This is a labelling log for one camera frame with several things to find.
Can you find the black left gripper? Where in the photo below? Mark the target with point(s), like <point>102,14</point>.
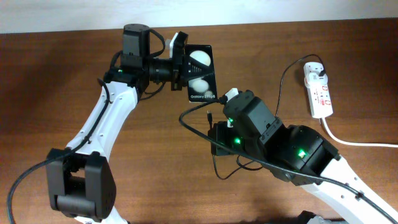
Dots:
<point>178,67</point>

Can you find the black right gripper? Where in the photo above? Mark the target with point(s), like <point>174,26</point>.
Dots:
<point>219,132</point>

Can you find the black Galaxy smartphone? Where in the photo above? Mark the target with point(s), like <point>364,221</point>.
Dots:
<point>201,86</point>

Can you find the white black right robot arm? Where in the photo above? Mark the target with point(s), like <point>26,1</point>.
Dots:
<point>296,154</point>

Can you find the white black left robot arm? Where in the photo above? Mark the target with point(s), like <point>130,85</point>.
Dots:
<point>79,178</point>

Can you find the white USB charger adapter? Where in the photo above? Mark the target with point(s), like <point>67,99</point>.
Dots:
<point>313,80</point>

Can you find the white power strip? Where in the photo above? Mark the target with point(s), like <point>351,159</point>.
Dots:
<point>319,97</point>

